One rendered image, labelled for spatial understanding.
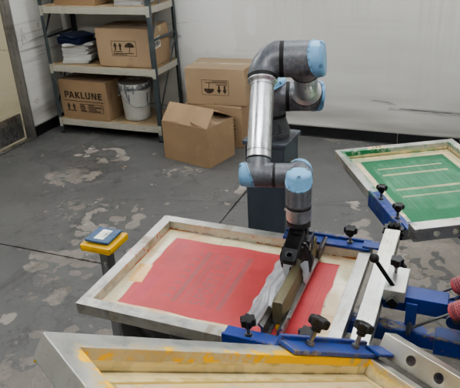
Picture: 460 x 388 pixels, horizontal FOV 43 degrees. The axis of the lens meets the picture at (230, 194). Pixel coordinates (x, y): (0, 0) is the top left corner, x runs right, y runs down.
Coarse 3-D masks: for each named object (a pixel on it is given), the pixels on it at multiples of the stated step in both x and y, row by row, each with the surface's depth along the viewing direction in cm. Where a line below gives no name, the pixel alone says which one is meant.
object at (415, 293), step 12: (408, 288) 166; (420, 288) 166; (384, 300) 166; (408, 300) 163; (420, 300) 162; (432, 300) 161; (444, 300) 161; (420, 312) 163; (432, 312) 162; (444, 312) 160
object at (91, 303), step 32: (160, 224) 218; (192, 224) 217; (224, 224) 216; (128, 256) 199; (352, 256) 197; (96, 288) 183; (352, 288) 176; (128, 320) 171; (160, 320) 167; (192, 320) 166
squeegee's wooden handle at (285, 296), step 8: (312, 240) 189; (296, 264) 177; (296, 272) 173; (288, 280) 169; (296, 280) 172; (280, 288) 166; (288, 288) 166; (296, 288) 173; (280, 296) 163; (288, 296) 166; (272, 304) 161; (280, 304) 160; (288, 304) 167; (272, 312) 162; (280, 312) 161; (272, 320) 163; (280, 320) 162
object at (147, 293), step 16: (160, 272) 196; (176, 272) 195; (128, 288) 188; (144, 288) 188; (160, 288) 187; (240, 288) 185; (256, 288) 185; (144, 304) 180; (160, 304) 180; (176, 304) 179; (240, 304) 178; (304, 304) 176; (320, 304) 176; (208, 320) 171; (224, 320) 171; (288, 320) 170; (304, 320) 169
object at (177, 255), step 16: (176, 240) 214; (192, 240) 213; (160, 256) 204; (176, 256) 204; (192, 256) 203; (240, 256) 202; (256, 256) 201; (272, 256) 201; (256, 272) 193; (320, 272) 191; (336, 272) 191; (320, 288) 183
